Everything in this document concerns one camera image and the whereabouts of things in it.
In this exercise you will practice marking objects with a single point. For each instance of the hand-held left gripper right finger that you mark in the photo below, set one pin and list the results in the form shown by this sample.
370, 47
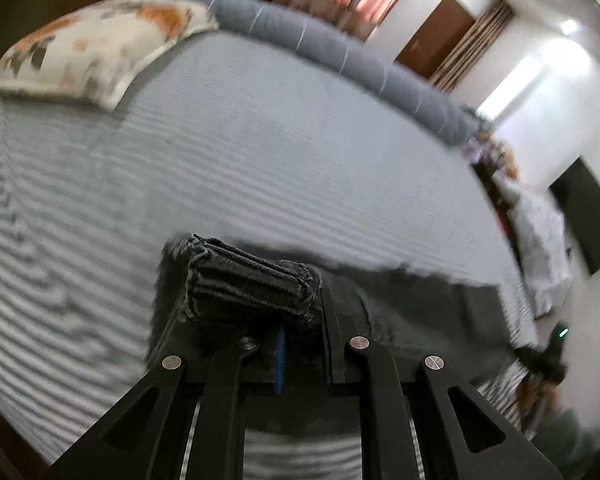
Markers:
327, 355

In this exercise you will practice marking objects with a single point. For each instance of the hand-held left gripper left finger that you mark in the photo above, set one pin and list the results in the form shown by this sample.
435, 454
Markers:
280, 365

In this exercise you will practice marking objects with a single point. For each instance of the dark grey denim pants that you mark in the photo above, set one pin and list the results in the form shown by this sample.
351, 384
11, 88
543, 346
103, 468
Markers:
250, 285

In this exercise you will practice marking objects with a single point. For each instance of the white cloth pile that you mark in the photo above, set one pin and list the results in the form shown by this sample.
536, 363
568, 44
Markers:
540, 245

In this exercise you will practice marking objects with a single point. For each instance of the cluttered colourful items pile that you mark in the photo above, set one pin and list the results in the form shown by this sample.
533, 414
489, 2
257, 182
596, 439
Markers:
497, 160

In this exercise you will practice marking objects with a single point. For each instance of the grey striped bed sheet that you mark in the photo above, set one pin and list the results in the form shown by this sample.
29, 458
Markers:
230, 160

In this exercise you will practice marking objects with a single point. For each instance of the long grey bolster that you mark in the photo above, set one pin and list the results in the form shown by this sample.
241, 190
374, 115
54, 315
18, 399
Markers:
330, 40

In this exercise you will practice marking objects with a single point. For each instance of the brown striped curtain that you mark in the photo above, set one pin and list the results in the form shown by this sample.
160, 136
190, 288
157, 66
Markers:
472, 45

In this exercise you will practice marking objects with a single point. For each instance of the brown wooden door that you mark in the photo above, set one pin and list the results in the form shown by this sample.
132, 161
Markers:
437, 35

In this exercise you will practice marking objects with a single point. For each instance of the floral white orange pillow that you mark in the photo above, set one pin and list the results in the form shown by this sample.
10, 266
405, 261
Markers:
90, 50

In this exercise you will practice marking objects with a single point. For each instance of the black wall television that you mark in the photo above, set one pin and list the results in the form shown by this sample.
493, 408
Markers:
587, 215

